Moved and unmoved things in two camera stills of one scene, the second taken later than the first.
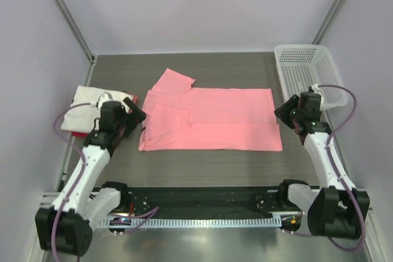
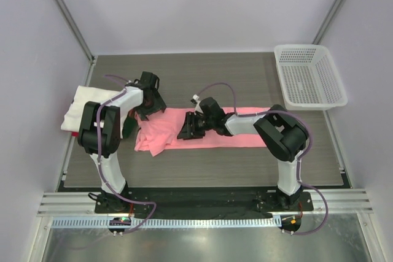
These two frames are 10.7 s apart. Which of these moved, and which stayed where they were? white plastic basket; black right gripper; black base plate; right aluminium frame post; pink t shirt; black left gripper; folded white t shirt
Moved: pink t shirt; black right gripper; black left gripper
Stayed: right aluminium frame post; folded white t shirt; white plastic basket; black base plate
